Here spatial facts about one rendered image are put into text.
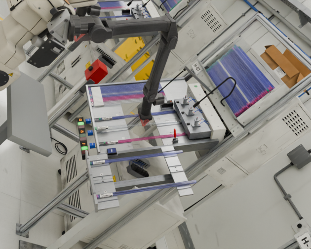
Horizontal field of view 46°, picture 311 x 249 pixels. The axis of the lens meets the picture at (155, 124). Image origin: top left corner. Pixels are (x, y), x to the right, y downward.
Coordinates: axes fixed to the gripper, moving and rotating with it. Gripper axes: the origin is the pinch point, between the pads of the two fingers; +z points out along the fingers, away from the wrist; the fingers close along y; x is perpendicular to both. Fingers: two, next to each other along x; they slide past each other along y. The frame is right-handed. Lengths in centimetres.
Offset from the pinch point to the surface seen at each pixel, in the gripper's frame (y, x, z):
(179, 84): 40, -36, 0
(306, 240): -97, -47, -17
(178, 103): 12.0, -25.6, -5.8
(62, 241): -45, 51, 44
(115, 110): 18.0, 13.6, 3.7
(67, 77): 143, 34, 65
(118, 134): -4.2, 16.0, 3.0
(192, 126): -12.6, -26.3, -7.5
